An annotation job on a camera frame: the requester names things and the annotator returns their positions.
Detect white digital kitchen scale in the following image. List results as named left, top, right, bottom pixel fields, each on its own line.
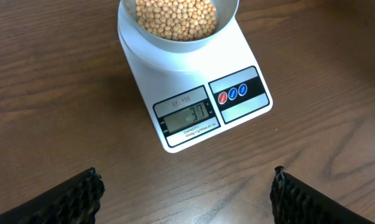
left=117, top=0, right=274, bottom=154

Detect grey plastic bowl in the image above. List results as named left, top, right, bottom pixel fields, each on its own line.
left=118, top=0, right=239, bottom=54

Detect soybeans in grey bowl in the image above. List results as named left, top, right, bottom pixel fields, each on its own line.
left=136, top=0, right=217, bottom=41

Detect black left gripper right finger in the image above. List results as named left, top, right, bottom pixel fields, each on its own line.
left=270, top=166, right=374, bottom=224

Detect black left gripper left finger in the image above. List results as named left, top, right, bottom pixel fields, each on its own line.
left=0, top=167, right=105, bottom=224

